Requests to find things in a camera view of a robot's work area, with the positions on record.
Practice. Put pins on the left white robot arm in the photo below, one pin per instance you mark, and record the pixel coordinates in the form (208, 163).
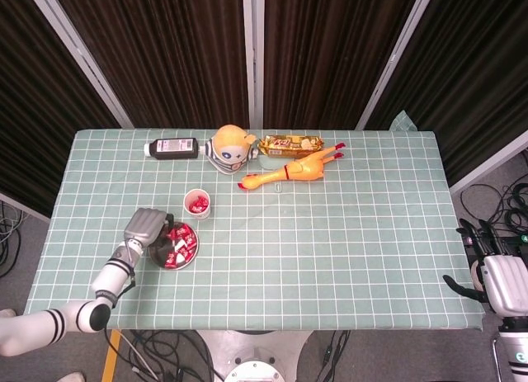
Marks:
(109, 276)

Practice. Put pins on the black box with green light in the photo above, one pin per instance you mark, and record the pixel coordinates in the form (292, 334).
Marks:
(524, 243)

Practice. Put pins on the green checkered tablecloth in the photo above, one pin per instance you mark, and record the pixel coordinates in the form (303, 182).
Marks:
(288, 254)

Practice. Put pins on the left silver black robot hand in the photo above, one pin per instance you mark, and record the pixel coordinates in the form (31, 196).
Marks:
(144, 227)

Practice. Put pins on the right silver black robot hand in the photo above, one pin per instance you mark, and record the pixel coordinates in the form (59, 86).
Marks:
(507, 285)

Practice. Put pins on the silver robot pedestal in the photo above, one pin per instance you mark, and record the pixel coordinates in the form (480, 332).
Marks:
(264, 345)

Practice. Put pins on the dark bottle with white cap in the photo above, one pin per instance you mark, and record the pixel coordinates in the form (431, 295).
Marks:
(173, 149)

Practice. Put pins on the dark corrugated partition panel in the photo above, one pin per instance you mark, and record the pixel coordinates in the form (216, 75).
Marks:
(33, 89)
(330, 48)
(165, 48)
(474, 89)

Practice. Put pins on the metal bowl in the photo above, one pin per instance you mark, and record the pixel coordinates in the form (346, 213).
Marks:
(158, 255)

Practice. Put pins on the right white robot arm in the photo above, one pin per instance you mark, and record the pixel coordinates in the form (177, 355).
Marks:
(515, 357)

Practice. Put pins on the grey partition frame post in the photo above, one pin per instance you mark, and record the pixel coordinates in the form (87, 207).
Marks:
(76, 48)
(398, 48)
(253, 48)

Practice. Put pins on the white paper cup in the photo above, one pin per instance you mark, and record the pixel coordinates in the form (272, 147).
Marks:
(202, 216)

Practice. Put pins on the gold biscuit package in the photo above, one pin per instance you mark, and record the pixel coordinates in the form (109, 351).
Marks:
(288, 144)

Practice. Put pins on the yellow plush doll striped shirt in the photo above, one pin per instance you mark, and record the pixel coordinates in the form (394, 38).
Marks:
(229, 144)

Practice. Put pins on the grey partition base rail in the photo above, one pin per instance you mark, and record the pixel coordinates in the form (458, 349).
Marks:
(488, 165)
(24, 206)

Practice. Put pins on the yellow rubber chicken toy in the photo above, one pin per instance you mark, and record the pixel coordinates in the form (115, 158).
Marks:
(303, 167)

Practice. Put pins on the yellow floor tape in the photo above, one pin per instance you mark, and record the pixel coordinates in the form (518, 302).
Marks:
(110, 369)

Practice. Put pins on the red candy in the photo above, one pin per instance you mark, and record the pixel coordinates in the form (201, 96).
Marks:
(193, 207)
(170, 259)
(201, 200)
(175, 233)
(192, 243)
(182, 248)
(185, 254)
(187, 233)

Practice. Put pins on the white shoe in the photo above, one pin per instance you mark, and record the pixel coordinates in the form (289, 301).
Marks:
(74, 377)
(5, 313)

